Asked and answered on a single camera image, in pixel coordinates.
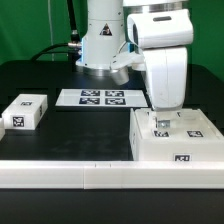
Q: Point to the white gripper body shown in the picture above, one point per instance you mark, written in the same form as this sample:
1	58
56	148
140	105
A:
166	72

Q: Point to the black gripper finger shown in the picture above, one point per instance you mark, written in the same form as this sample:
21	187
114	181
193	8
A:
163	123

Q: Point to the white cabinet body box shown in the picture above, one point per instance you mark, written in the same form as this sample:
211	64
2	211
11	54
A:
166	150

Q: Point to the white cabinet door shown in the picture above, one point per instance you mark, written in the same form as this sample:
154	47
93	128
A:
186	124

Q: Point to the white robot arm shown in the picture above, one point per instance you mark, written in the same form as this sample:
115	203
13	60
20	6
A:
148	35

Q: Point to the white cabinet top block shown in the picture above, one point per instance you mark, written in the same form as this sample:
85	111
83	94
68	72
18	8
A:
25	112

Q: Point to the white left fence stub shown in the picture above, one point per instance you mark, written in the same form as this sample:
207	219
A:
2	128

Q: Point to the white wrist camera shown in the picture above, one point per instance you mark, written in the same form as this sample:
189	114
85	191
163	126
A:
119	66

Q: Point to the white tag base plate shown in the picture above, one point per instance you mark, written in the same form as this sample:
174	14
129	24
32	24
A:
101	98

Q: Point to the white front fence rail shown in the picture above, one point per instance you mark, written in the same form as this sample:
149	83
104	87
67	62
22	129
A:
111	174

